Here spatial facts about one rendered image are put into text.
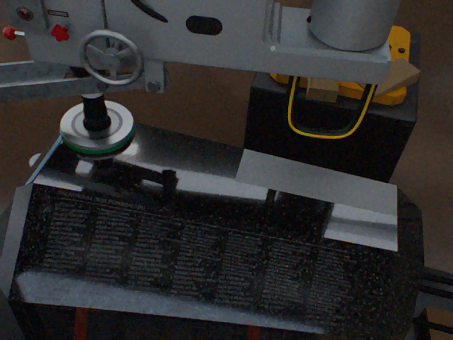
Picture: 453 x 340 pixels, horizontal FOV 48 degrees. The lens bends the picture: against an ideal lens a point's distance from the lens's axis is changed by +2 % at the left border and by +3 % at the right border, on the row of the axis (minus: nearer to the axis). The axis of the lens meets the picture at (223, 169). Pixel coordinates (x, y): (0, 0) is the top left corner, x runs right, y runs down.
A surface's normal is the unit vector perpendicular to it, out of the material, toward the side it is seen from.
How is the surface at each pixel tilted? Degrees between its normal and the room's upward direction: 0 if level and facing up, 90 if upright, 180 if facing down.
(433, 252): 0
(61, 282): 45
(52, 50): 90
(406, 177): 0
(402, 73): 11
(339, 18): 90
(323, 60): 90
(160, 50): 90
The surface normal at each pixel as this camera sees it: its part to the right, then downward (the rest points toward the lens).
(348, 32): -0.23, 0.70
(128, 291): -0.09, 0.01
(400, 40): 0.06, -0.69
